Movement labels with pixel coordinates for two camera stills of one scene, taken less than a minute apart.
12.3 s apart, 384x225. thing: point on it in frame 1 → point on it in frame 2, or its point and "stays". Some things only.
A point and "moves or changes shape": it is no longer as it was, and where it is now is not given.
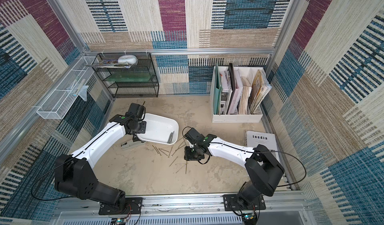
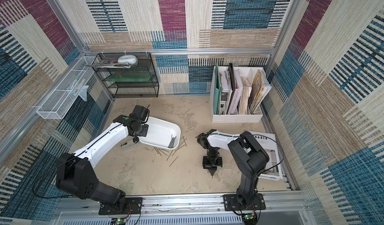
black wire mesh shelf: x=128 y=75 stays
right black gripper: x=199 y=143 → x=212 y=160
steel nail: x=177 y=157 stays
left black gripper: x=143 y=128 stays
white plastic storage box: x=159 y=128 moves or changes shape
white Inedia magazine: x=253 y=138 stays
